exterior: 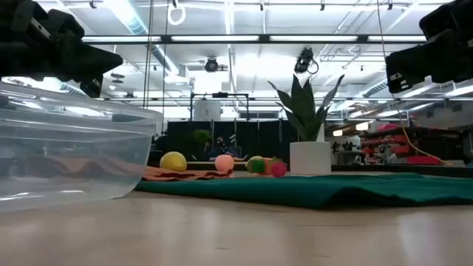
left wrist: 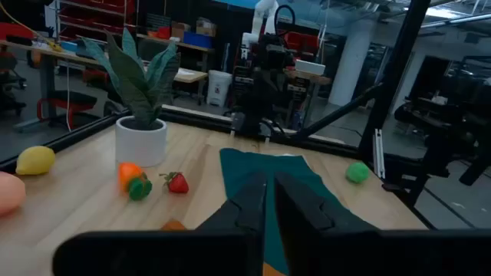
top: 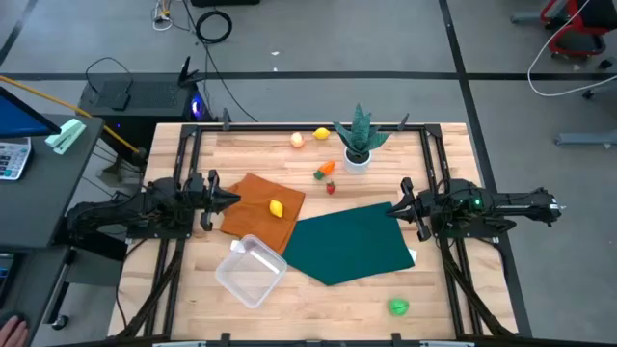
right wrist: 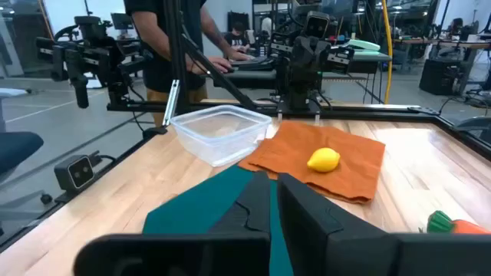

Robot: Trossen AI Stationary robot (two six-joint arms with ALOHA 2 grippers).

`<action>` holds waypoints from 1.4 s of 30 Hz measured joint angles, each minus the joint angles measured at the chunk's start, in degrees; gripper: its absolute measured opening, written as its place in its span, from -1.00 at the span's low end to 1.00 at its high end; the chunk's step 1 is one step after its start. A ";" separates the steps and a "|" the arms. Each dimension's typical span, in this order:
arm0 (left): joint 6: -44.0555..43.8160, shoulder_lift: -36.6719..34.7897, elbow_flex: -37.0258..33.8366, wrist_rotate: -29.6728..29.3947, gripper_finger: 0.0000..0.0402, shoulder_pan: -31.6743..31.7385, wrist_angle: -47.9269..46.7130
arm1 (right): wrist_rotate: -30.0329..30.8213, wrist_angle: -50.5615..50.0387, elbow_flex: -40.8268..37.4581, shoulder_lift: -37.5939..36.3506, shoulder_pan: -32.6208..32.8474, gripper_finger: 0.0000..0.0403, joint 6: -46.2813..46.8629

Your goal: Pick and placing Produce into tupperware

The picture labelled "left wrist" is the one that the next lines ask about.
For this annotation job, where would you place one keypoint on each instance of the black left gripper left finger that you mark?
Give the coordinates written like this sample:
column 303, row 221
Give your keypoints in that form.
column 245, row 214

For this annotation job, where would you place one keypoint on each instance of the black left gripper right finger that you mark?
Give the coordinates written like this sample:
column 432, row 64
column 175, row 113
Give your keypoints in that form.
column 307, row 222

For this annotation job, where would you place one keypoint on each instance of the green toy lime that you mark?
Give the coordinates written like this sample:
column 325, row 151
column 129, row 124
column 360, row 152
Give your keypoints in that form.
column 357, row 172

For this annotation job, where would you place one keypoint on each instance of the red toy strawberry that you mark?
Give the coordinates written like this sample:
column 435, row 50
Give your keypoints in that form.
column 178, row 184

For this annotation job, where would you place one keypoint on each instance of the orange toy carrot green top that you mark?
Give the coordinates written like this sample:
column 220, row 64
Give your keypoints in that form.
column 128, row 174

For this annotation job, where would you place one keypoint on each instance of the yellow toy lemon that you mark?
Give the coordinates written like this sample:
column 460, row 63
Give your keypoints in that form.
column 35, row 160

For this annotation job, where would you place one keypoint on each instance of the pink toy peach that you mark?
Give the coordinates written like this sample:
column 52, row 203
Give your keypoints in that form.
column 10, row 193

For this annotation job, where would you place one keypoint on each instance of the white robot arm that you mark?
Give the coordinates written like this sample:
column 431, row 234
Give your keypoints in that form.
column 264, row 11

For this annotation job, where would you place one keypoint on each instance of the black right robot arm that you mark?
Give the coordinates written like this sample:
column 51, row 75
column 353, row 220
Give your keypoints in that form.
column 264, row 88

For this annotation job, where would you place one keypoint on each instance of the teal cloth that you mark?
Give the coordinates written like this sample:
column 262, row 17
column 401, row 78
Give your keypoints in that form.
column 245, row 165

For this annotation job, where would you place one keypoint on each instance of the white trash bin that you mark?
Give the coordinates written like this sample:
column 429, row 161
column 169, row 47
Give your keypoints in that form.
column 218, row 88

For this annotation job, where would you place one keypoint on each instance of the small wooden desk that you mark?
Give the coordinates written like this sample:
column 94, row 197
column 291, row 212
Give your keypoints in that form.
column 190, row 76

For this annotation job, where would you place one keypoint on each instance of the white rectangular box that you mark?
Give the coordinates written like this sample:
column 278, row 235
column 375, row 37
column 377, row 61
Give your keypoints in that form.
column 310, row 67

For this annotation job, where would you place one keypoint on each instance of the white pillar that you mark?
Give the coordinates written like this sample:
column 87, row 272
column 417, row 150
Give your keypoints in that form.
column 351, row 61

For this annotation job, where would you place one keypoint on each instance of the black machine rig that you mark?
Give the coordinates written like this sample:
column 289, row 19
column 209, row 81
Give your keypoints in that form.
column 441, row 119

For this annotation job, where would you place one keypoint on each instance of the green snake plant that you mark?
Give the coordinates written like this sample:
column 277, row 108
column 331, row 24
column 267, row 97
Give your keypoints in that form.
column 134, row 84

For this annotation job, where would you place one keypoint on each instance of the blue storage bin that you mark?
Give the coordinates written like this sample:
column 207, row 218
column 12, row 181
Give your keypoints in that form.
column 197, row 40

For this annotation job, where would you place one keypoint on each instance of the wooden workbench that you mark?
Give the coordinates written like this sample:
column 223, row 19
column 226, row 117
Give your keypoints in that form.
column 176, row 44

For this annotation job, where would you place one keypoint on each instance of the cardboard box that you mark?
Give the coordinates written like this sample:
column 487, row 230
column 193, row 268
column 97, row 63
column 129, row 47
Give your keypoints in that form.
column 206, row 27
column 180, row 30

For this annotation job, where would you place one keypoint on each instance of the red and black chair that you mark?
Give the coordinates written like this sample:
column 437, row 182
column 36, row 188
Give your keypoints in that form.
column 69, row 100

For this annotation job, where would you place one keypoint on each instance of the wooden table grey legs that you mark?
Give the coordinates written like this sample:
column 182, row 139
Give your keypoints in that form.
column 46, row 76

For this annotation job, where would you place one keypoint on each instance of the shelving with red bins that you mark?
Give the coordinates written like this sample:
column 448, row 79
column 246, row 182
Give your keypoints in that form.
column 96, row 19

